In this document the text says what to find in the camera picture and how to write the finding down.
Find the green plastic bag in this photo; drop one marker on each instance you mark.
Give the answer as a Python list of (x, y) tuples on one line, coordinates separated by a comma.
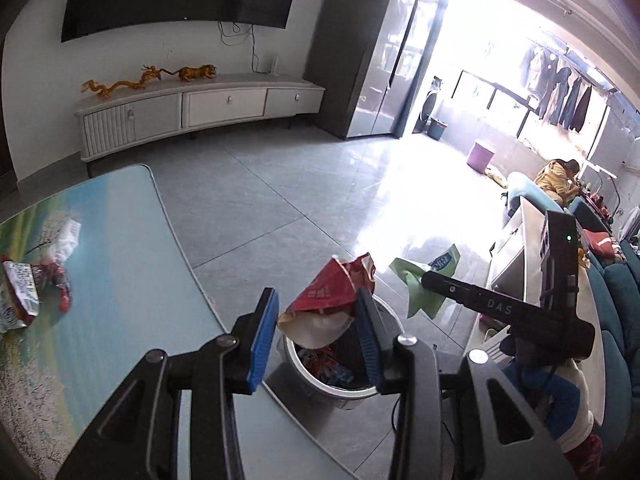
[(420, 300)]

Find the dark grey refrigerator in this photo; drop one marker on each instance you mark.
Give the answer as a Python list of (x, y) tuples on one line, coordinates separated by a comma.
[(370, 60)]

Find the teal bucket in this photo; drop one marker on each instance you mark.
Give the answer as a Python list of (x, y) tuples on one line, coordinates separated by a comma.
[(437, 130)]

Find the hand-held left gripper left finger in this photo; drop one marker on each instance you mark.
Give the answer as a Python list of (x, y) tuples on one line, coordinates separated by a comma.
[(262, 345)]

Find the brown snack bag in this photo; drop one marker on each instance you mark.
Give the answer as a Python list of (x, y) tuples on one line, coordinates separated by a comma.
[(17, 295)]

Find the silver trash bin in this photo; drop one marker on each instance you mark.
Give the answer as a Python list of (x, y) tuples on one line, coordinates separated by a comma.
[(310, 385)]

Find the small red packet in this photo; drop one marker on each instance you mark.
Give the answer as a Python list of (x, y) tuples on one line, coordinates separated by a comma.
[(55, 280)]

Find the red white paper wrapper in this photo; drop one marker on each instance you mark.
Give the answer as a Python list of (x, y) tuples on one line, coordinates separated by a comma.
[(325, 295)]

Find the crumpled white plastic wrap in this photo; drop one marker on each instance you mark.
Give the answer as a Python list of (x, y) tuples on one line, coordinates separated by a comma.
[(67, 240)]

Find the red cloth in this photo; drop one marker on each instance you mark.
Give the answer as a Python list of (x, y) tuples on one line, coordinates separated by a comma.
[(600, 247)]

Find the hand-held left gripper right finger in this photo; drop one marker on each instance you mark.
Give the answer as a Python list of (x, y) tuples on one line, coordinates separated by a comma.
[(372, 345)]

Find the row of hanging clothes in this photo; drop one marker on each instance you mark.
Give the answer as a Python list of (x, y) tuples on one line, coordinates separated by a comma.
[(565, 90)]

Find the white television cabinet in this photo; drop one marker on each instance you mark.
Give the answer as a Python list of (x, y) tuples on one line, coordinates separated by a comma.
[(200, 110)]

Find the orange dragon figurine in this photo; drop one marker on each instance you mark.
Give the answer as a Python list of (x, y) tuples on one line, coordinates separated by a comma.
[(120, 84)]

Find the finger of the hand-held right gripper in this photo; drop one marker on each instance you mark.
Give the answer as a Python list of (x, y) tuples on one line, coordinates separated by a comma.
[(450, 287)]

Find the orange tiger figurine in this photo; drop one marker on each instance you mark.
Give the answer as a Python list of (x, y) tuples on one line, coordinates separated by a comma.
[(197, 73)]

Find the teal sofa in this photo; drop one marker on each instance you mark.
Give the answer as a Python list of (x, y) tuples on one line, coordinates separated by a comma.
[(620, 360)]

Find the white coffee table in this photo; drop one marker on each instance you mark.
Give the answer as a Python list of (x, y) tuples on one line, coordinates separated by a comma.
[(520, 255)]

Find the washing machine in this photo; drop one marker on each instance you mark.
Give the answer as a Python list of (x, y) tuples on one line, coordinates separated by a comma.
[(429, 107)]

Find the purple bucket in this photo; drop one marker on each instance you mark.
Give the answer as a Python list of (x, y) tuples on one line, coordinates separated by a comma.
[(480, 156)]

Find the small white device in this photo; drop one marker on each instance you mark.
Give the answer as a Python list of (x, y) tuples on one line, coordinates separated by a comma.
[(274, 65)]

